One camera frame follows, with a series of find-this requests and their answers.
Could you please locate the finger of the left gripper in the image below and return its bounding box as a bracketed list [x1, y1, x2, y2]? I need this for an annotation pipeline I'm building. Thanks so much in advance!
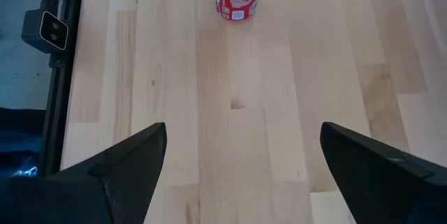
[319, 121, 447, 224]
[0, 121, 168, 224]

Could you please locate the black front crossbar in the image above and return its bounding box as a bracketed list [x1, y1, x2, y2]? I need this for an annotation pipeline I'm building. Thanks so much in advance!
[37, 0, 86, 178]

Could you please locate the small grey camera box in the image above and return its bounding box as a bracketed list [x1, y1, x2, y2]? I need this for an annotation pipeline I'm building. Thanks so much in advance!
[20, 0, 70, 54]

